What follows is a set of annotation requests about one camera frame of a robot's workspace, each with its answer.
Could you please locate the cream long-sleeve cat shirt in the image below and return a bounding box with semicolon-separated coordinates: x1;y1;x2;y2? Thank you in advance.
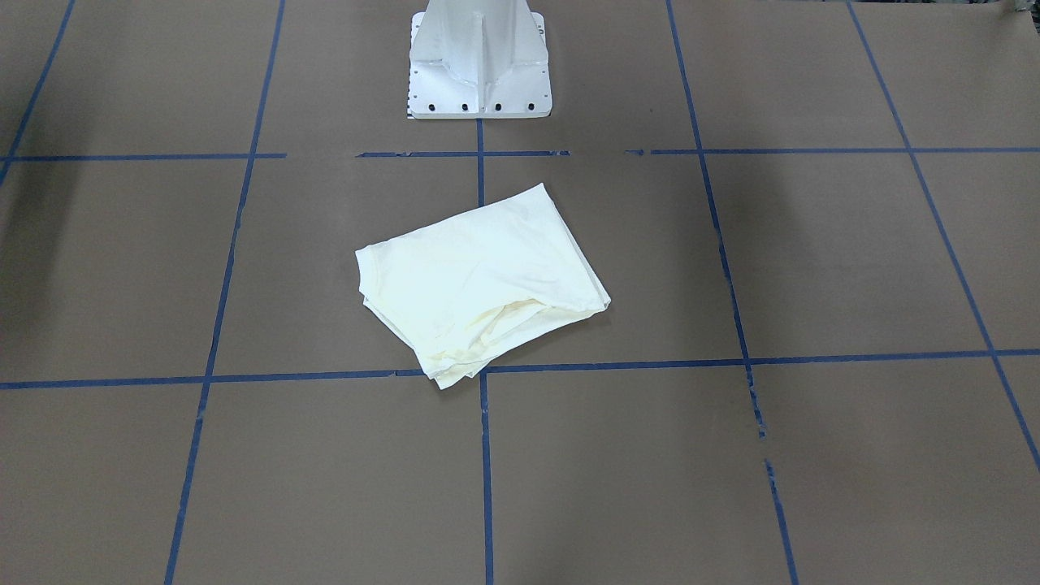
354;183;612;390

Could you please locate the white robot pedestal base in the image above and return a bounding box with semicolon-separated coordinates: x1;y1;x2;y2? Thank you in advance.
406;1;553;119

